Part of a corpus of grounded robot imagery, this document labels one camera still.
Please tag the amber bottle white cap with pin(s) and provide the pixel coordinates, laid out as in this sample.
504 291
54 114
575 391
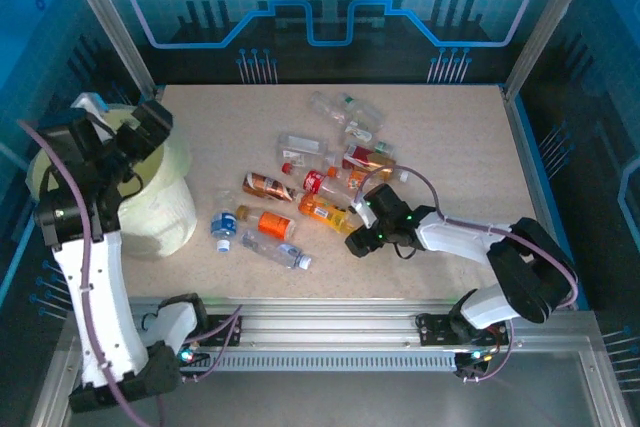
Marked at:
402 177

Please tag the orange yellow juice bottle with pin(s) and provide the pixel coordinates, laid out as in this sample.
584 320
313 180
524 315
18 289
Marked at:
320 209

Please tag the red label bottle green cap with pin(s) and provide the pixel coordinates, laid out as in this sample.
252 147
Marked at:
357 154

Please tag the red label cola bottle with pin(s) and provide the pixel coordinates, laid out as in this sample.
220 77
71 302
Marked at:
315 181

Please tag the orange label bottle gold cap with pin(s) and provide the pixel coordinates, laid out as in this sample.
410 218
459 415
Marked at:
274 224

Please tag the brown label bottle white cap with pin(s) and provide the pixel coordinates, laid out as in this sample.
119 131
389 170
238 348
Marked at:
265 186

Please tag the crushed blue label bottle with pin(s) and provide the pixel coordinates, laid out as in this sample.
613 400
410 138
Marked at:
223 224

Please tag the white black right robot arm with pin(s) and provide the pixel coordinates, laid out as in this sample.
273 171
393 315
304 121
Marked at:
460 239

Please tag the pale yellow plastic bin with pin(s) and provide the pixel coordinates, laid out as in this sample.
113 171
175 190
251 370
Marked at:
160 207

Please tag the long clear bottle blue label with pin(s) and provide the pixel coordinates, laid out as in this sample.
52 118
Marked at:
280 251

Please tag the clear bottle green cap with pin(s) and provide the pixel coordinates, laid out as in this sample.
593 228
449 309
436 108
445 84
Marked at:
367 114

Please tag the square clear bottle white label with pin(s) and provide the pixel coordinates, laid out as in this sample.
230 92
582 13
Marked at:
300 147

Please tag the crumpled clear plastic bottle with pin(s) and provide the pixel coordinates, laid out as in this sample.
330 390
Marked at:
325 104

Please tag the steel lower platform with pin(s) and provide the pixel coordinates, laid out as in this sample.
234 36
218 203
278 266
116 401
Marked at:
350 397

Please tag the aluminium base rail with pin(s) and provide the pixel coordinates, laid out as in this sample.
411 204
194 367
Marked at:
325 322

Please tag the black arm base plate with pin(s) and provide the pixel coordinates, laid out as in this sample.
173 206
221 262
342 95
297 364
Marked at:
435 329
215 329

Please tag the aluminium frame post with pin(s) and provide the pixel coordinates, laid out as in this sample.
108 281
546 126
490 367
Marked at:
100 12
550 12

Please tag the aluminium table side rail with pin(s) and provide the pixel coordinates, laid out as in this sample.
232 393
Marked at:
525 157

